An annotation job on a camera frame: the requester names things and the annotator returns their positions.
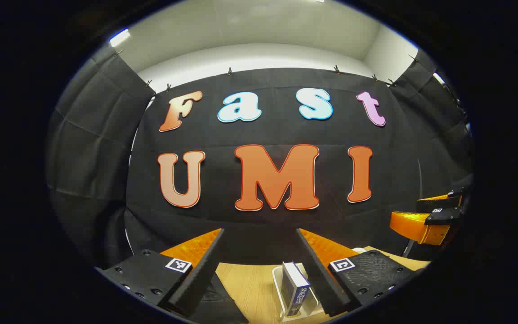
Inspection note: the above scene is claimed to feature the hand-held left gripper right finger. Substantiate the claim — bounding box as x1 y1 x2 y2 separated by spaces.
296 228 430 315

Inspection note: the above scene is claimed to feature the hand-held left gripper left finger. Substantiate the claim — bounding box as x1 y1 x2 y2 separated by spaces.
95 228 225 318

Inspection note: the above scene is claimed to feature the blue cover book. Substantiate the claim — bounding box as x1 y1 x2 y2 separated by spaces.
281 261 312 317

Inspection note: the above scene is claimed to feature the black schoolbag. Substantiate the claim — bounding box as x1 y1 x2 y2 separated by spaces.
192 271 250 324

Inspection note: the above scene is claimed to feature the white plastic bookshelf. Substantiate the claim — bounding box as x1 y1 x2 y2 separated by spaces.
271 247 368 323

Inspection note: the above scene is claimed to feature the ceiling light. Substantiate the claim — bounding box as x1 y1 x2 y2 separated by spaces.
109 29 131 48

